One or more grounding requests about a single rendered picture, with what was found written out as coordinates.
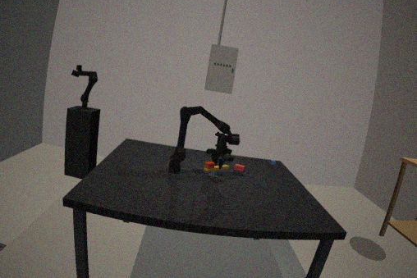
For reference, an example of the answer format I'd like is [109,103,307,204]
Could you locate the yellow bar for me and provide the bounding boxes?
[204,162,230,171]

